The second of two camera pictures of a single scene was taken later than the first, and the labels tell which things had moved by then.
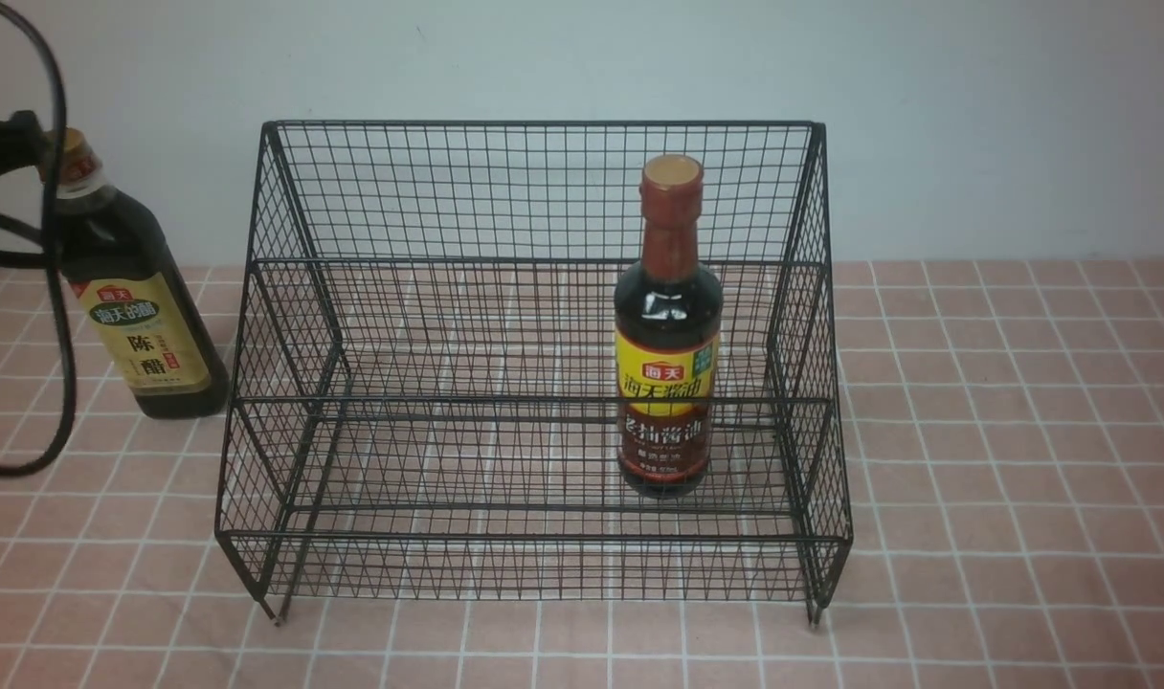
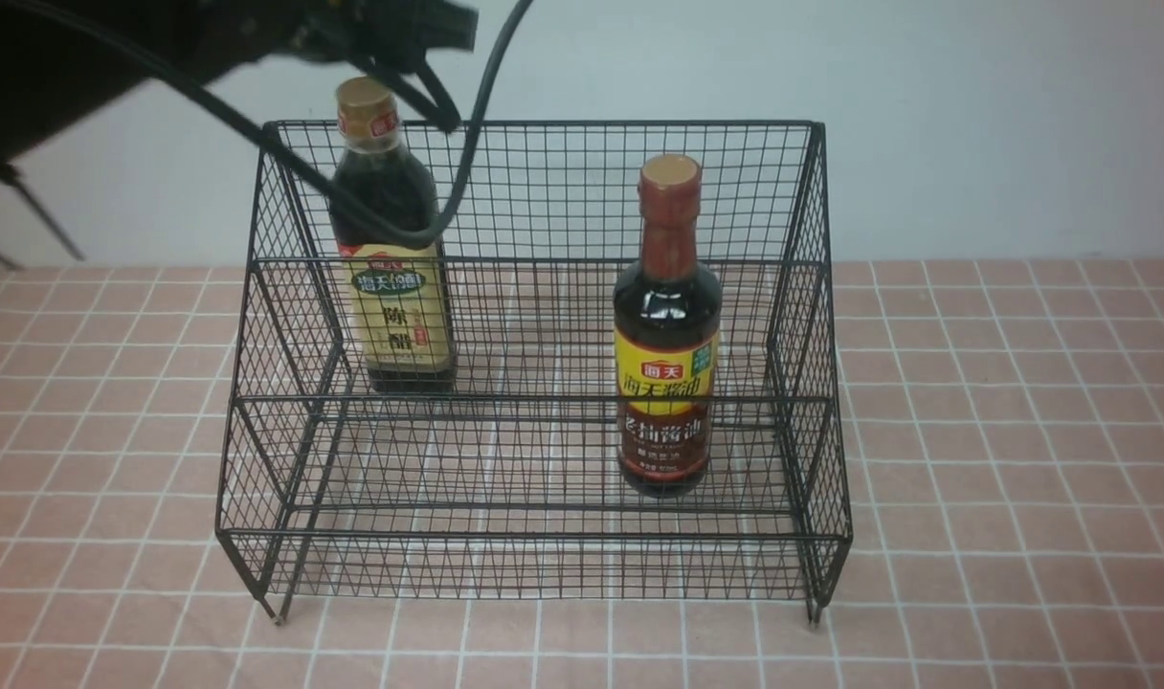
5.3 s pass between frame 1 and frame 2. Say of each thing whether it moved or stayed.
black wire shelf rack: stayed
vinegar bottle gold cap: moved
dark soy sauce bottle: stayed
